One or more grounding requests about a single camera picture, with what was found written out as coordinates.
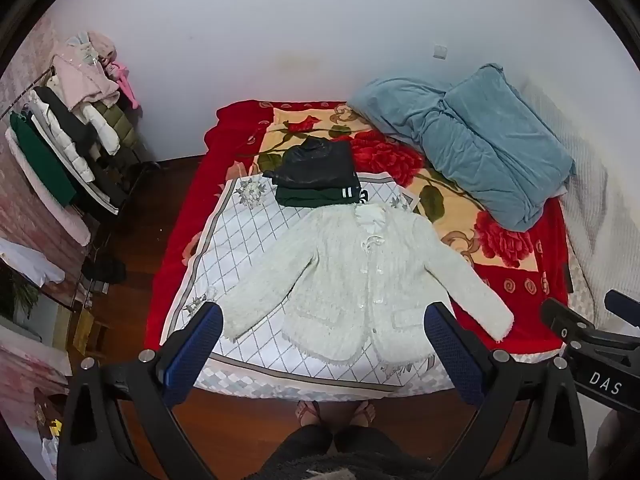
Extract white checked cloth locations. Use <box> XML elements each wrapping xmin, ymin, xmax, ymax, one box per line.
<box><xmin>159</xmin><ymin>172</ymin><xmax>453</xmax><ymax>403</ymax></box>

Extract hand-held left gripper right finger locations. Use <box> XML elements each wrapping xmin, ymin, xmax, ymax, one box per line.
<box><xmin>424</xmin><ymin>301</ymin><xmax>590</xmax><ymax>480</ymax></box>

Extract white quilted bedspread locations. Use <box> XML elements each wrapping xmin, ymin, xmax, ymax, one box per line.
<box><xmin>520</xmin><ymin>80</ymin><xmax>640</xmax><ymax>341</ymax></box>

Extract green garment with white stripes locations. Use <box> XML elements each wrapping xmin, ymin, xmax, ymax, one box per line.
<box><xmin>275</xmin><ymin>182</ymin><xmax>370</xmax><ymax>209</ymax></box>

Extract person's dark trousers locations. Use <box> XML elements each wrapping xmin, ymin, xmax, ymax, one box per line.
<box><xmin>260</xmin><ymin>425</ymin><xmax>436</xmax><ymax>480</ymax></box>

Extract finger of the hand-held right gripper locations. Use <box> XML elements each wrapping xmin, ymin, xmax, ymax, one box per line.
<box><xmin>604</xmin><ymin>290</ymin><xmax>640</xmax><ymax>317</ymax></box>
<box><xmin>541</xmin><ymin>298</ymin><xmax>603</xmax><ymax>346</ymax></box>

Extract white puffer jacket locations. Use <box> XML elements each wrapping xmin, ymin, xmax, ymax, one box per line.
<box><xmin>82</xmin><ymin>102</ymin><xmax>121</xmax><ymax>157</ymax></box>

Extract black clothes rack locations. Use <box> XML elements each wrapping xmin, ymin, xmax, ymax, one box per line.
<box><xmin>0</xmin><ymin>55</ymin><xmax>162</xmax><ymax>246</ymax></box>

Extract white fuzzy jacket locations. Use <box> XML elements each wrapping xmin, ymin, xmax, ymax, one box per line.
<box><xmin>218</xmin><ymin>203</ymin><xmax>514</xmax><ymax>365</ymax></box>

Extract wooden stool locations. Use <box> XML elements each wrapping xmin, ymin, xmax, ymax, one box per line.
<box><xmin>72</xmin><ymin>307</ymin><xmax>111</xmax><ymax>361</ymax></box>

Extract red floral blanket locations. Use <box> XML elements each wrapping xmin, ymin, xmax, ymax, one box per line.
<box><xmin>145</xmin><ymin>100</ymin><xmax>571</xmax><ymax>356</ymax></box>

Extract blue quilt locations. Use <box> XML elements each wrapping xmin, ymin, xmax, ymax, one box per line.
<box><xmin>346</xmin><ymin>63</ymin><xmax>576</xmax><ymax>232</ymax></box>

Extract black leather jacket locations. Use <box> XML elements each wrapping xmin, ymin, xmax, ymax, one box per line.
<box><xmin>263</xmin><ymin>138</ymin><xmax>357</xmax><ymax>196</ymax></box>

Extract green hanging garment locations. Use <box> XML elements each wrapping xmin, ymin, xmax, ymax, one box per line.
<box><xmin>10</xmin><ymin>112</ymin><xmax>77</xmax><ymax>207</ymax></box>

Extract olive puffer jacket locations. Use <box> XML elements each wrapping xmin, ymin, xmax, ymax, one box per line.
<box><xmin>95</xmin><ymin>101</ymin><xmax>138</xmax><ymax>153</ymax></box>

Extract person's right forearm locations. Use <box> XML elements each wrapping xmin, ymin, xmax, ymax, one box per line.
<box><xmin>587</xmin><ymin>407</ymin><xmax>640</xmax><ymax>467</ymax></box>

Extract black hanging coat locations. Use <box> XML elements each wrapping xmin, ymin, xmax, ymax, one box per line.
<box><xmin>32</xmin><ymin>86</ymin><xmax>98</xmax><ymax>156</ymax></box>

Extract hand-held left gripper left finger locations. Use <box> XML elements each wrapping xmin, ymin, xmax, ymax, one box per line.
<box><xmin>56</xmin><ymin>301</ymin><xmax>224</xmax><ymax>480</ymax></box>

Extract pink clothes pile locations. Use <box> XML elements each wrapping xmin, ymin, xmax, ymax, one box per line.
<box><xmin>52</xmin><ymin>31</ymin><xmax>140</xmax><ymax>111</ymax></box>

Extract person's left foot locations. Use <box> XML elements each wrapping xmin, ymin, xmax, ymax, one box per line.
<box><xmin>295</xmin><ymin>400</ymin><xmax>321</xmax><ymax>428</ymax></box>

